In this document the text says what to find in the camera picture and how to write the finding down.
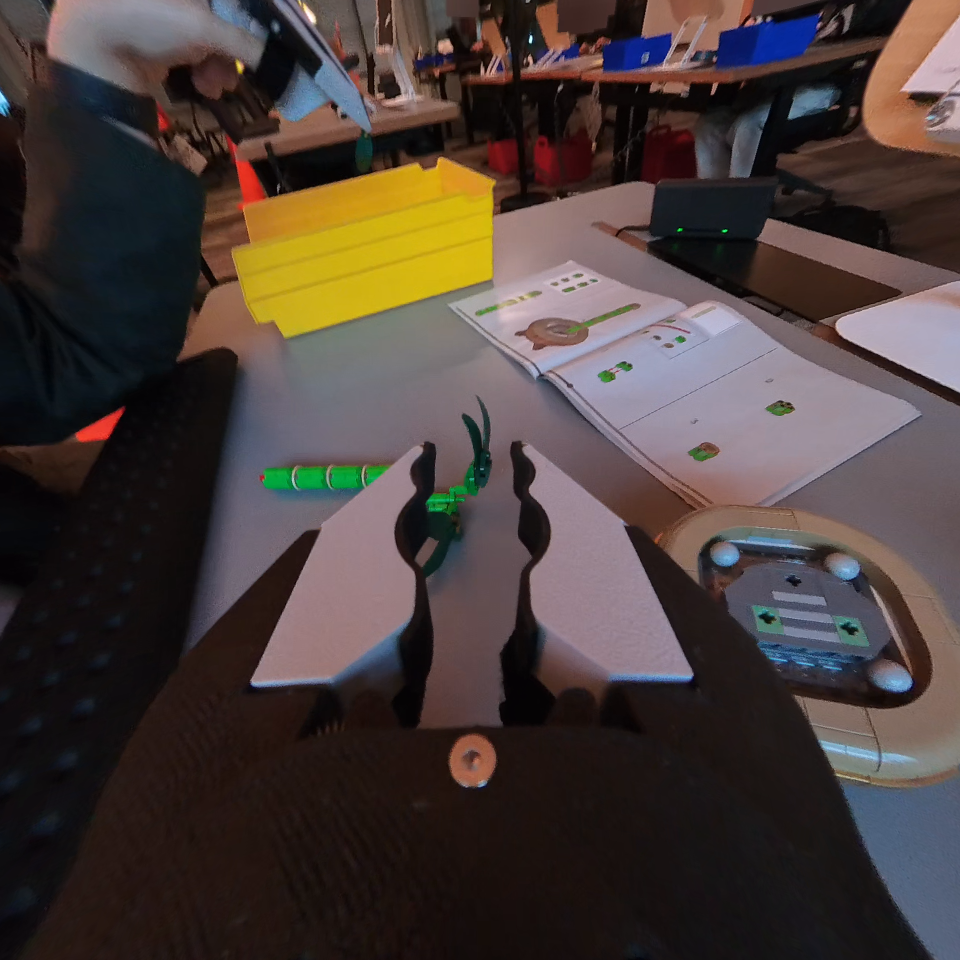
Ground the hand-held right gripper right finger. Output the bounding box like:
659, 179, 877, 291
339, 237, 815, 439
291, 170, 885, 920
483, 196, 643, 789
501, 441, 695, 727

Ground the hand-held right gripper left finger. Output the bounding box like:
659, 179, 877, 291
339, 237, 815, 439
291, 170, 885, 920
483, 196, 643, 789
249, 442, 438, 727

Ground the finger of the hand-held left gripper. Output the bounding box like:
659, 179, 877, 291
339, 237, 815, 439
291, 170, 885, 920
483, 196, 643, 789
273, 0, 375, 134

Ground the green brick bamboo stalk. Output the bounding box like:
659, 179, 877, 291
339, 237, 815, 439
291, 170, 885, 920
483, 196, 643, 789
260, 396, 496, 579

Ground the person's left forearm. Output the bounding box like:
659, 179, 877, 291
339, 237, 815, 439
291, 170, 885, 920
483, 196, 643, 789
0, 60, 208, 451

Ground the grey desk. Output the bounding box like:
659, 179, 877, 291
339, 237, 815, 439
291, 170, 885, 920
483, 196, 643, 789
180, 180, 960, 960

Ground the person's left hand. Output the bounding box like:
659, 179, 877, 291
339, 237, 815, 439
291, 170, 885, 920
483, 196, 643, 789
46, 0, 265, 102

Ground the background work table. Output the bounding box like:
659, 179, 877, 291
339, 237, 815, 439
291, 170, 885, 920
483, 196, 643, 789
581, 37, 894, 181
236, 97, 460, 174

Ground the orange traffic cone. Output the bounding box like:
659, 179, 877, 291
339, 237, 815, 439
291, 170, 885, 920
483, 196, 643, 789
223, 135, 269, 213

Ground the yellow plastic bin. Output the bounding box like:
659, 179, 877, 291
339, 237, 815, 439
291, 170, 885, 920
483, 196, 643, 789
231, 157, 498, 340

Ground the black pole stand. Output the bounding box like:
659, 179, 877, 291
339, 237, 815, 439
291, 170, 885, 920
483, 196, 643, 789
498, 0, 554, 215

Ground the tan brick-built pot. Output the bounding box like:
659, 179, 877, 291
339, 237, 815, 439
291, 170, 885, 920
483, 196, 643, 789
657, 504, 960, 789

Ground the white instruction booklet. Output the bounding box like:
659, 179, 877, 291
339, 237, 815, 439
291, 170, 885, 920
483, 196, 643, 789
448, 260, 922, 511

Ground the blue plastic bin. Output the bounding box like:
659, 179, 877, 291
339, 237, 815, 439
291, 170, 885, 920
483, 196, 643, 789
714, 13, 824, 70
601, 33, 676, 74

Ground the white stand base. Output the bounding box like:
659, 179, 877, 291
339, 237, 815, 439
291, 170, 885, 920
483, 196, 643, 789
834, 281, 960, 396

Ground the black electronic box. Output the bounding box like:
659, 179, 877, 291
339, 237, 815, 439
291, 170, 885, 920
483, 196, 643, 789
648, 177, 780, 242

